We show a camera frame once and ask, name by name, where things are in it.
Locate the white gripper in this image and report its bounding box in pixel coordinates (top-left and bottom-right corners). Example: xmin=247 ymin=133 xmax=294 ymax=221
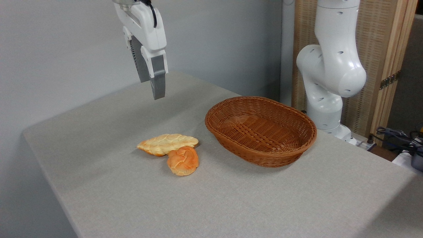
xmin=114 ymin=0 xmax=169 ymax=100

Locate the round orange bread roll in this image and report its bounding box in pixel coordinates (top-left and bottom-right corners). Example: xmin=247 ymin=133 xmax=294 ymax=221
xmin=167 ymin=146 xmax=200 ymax=176

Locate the long braided bread loaf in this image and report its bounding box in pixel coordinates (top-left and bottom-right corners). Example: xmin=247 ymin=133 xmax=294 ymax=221
xmin=137 ymin=134 xmax=199 ymax=157

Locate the brown oval wicker basket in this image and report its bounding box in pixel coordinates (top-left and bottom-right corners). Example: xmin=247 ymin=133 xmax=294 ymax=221
xmin=205 ymin=96 xmax=318 ymax=168

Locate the wooden folding screen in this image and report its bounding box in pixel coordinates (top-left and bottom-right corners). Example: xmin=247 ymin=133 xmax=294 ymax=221
xmin=292 ymin=0 xmax=419 ymax=146

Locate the brass screen hinge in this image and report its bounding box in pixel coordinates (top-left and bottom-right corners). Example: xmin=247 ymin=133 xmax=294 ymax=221
xmin=379 ymin=71 xmax=401 ymax=90

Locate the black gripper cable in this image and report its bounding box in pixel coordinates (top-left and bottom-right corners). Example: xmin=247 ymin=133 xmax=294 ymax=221
xmin=141 ymin=0 xmax=158 ymax=29

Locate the black cable bundle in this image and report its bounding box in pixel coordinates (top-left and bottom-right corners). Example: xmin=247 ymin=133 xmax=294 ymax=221
xmin=370 ymin=126 xmax=423 ymax=156

